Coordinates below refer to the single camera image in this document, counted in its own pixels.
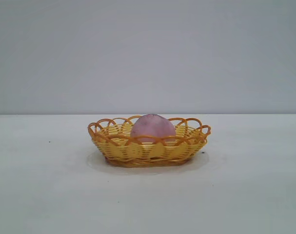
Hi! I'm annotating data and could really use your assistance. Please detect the yellow woven wicker basket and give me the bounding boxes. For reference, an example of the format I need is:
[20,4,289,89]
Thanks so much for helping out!
[86,115,212,169]

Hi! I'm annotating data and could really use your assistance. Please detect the pink peach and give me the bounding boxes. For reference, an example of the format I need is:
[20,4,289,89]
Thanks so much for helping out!
[130,114,176,143]

